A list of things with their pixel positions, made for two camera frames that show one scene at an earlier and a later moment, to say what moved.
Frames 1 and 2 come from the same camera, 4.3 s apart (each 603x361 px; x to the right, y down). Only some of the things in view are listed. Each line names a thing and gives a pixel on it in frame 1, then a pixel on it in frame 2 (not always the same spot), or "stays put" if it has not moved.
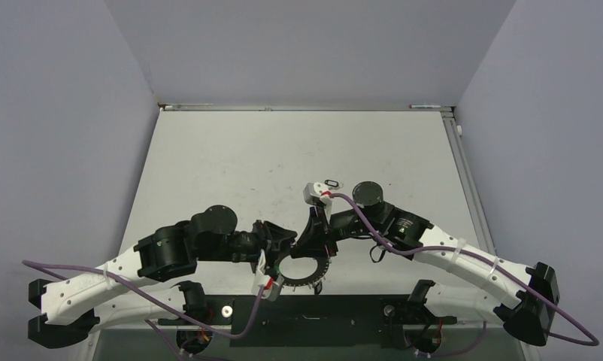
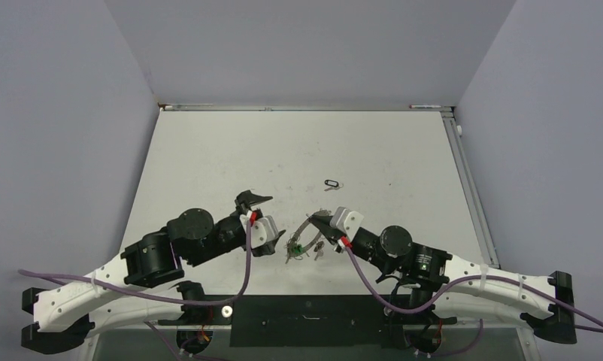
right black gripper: (314, 237) → (331, 232)
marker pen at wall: (424, 106) stays put
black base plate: (310, 320) stays put
